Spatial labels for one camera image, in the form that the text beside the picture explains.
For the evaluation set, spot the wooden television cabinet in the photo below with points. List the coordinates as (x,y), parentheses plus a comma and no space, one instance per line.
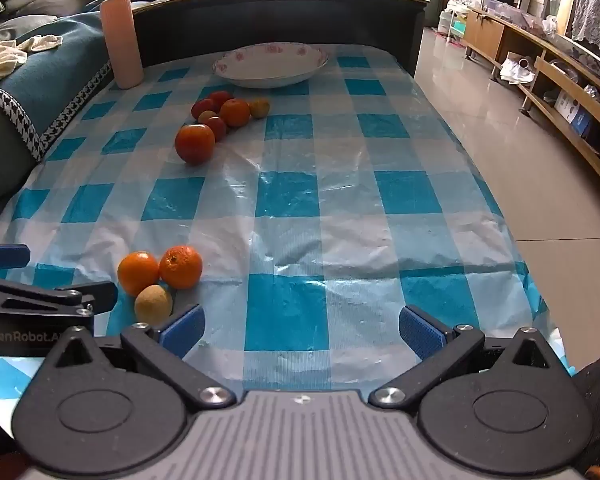
(485,35)

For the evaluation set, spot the orange mandarin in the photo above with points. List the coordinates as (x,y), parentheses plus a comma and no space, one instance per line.
(235,112)
(138,273)
(180,266)

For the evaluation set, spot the pink ribbed cylinder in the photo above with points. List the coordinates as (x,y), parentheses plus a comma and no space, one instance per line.
(122,42)

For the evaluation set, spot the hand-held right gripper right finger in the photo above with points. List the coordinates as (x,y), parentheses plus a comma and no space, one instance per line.
(420,332)

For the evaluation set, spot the white floral bowl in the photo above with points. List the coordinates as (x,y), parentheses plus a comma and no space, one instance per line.
(270,62)

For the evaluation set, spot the large red tomato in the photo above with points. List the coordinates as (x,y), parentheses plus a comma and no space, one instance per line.
(195,143)

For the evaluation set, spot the blue box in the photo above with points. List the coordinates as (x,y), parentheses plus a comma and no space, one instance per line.
(580,122)

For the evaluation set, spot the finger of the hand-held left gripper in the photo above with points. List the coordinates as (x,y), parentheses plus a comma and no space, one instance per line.
(2,256)
(55,294)

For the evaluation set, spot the teal blanket houndstooth edge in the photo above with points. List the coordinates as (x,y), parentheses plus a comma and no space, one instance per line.
(55,60)

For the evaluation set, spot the white box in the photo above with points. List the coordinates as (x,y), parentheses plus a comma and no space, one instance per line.
(562,105)

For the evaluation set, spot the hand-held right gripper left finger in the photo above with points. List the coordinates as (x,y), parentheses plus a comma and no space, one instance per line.
(182,329)

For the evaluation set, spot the white plastic drawer unit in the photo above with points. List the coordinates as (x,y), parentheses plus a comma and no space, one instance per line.
(452,20)

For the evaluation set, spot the dark glass-top table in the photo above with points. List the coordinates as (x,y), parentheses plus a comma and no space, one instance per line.
(330,15)

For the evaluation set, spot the blue checkered tablecloth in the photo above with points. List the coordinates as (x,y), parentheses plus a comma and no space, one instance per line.
(305,220)

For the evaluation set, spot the white crumpled bag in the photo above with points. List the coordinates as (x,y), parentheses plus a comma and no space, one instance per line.
(517,71)

